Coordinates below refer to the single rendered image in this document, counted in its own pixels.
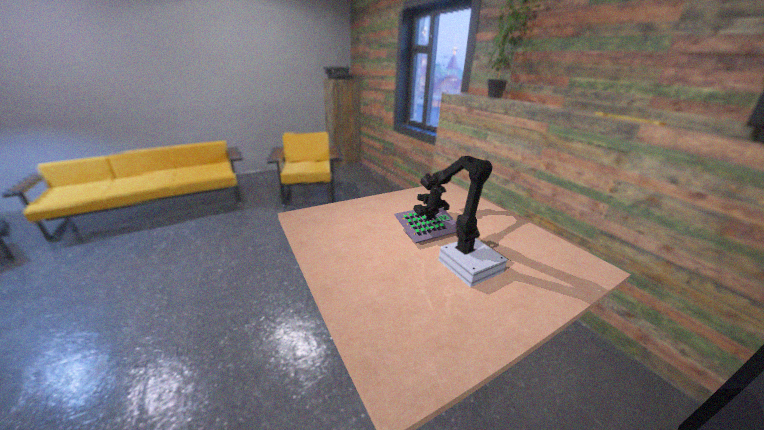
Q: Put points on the lavender switch panel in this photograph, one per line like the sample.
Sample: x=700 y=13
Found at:
x=420 y=230

